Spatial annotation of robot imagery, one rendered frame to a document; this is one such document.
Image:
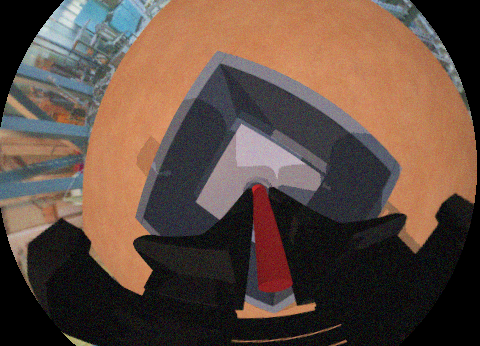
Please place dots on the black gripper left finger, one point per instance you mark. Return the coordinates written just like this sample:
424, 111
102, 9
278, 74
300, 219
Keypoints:
222, 252

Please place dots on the dark red peg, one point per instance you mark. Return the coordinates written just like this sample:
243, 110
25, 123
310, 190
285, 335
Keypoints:
272, 265

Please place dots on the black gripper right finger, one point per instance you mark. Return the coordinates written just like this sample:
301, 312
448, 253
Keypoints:
316, 246

